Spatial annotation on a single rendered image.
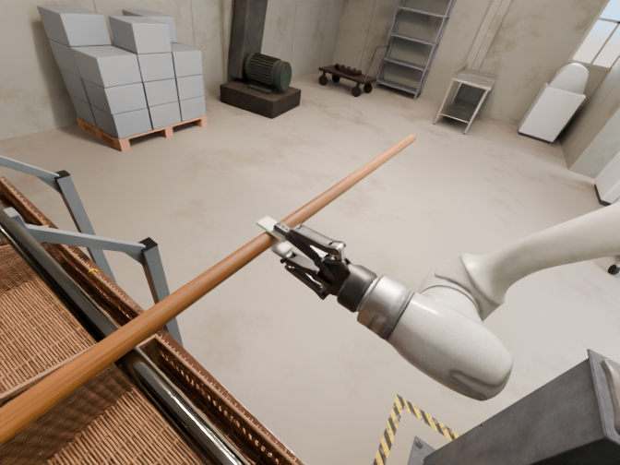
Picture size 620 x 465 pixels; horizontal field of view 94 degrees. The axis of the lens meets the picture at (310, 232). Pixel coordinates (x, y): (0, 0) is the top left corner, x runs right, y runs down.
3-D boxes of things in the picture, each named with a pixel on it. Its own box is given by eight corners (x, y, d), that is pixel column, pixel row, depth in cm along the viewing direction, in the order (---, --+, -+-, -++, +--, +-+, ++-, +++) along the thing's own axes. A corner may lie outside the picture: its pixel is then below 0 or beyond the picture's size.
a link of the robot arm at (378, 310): (378, 351, 45) (346, 327, 47) (399, 313, 51) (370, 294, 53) (399, 318, 39) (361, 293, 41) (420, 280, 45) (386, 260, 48)
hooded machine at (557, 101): (550, 137, 573) (600, 68, 493) (552, 145, 536) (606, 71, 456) (517, 127, 592) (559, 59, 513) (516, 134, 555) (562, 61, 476)
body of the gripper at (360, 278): (364, 292, 42) (313, 260, 45) (350, 325, 48) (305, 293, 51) (385, 265, 47) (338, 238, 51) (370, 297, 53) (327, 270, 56)
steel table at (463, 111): (477, 115, 617) (500, 71, 562) (466, 136, 502) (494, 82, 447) (447, 106, 637) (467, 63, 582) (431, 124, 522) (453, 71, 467)
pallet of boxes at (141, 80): (169, 108, 392) (153, 10, 323) (208, 125, 369) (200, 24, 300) (79, 128, 313) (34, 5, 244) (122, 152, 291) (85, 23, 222)
